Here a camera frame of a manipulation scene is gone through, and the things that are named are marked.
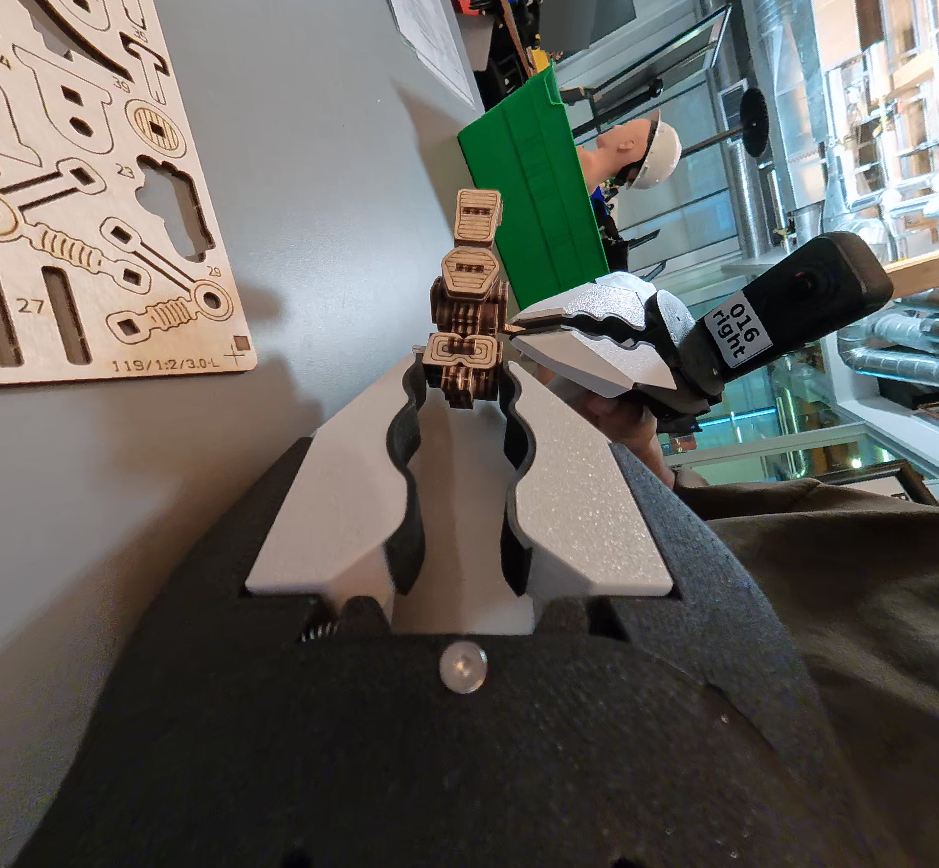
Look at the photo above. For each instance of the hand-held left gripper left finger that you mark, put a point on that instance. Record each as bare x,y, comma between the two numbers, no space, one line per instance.
330,516

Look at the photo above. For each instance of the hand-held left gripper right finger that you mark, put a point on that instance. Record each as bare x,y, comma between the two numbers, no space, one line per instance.
587,516

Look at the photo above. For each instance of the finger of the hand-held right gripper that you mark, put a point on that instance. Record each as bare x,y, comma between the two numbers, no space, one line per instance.
587,361
557,309

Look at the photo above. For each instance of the wooden model assembly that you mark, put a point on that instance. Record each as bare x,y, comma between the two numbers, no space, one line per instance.
469,273

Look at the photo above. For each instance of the person's right hand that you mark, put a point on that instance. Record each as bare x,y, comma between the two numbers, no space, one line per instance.
623,420

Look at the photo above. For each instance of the green plastic bin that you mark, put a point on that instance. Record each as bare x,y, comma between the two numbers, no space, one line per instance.
528,171

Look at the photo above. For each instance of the mannequin head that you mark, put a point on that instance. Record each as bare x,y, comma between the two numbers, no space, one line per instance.
616,149

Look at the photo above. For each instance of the white hard hat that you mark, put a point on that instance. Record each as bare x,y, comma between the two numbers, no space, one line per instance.
660,149

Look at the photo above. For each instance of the wooden beam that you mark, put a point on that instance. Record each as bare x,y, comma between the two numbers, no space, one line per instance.
917,265

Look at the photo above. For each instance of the black disc on pole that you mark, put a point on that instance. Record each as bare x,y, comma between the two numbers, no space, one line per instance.
754,121

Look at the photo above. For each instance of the person's olive clothing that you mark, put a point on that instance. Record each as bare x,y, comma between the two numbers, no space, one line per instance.
843,626

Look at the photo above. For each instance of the laminated printed paper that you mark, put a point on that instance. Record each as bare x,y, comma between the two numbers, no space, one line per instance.
418,2

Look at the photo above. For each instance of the wooden parts sheet with gears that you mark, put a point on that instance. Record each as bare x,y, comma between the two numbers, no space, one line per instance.
29,339

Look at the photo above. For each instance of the silver ventilation duct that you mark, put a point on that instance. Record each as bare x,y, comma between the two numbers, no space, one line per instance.
763,2

